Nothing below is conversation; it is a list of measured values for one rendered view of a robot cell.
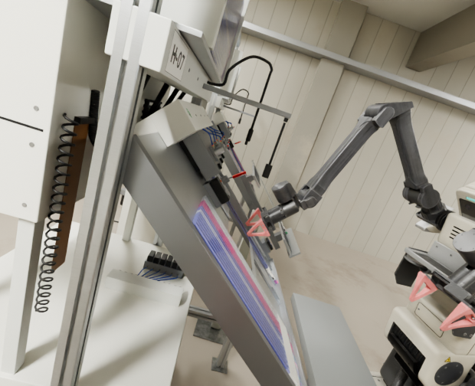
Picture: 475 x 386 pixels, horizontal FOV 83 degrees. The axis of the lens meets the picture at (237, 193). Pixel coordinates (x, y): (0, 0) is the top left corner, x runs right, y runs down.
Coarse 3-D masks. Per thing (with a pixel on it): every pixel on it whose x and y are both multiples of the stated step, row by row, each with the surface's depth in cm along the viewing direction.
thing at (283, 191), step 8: (280, 184) 97; (288, 184) 95; (280, 192) 94; (288, 192) 95; (280, 200) 96; (288, 200) 95; (296, 200) 99; (304, 200) 95; (312, 200) 94; (304, 208) 96
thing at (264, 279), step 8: (256, 240) 120; (256, 256) 102; (264, 256) 122; (256, 264) 94; (256, 272) 87; (264, 272) 102; (264, 280) 94; (272, 280) 106; (264, 288) 87; (272, 288) 97; (272, 296) 92; (272, 304) 86
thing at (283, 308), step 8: (272, 264) 121; (272, 272) 116; (280, 288) 104; (280, 296) 99; (280, 304) 96; (280, 312) 92; (288, 320) 87; (288, 328) 85; (296, 352) 75; (296, 360) 73; (304, 376) 69; (304, 384) 66
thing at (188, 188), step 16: (144, 144) 50; (160, 144) 59; (176, 144) 73; (160, 160) 54; (176, 160) 65; (176, 176) 59; (192, 176) 72; (176, 192) 54; (192, 192) 64; (192, 208) 58; (224, 208) 91; (224, 224) 79
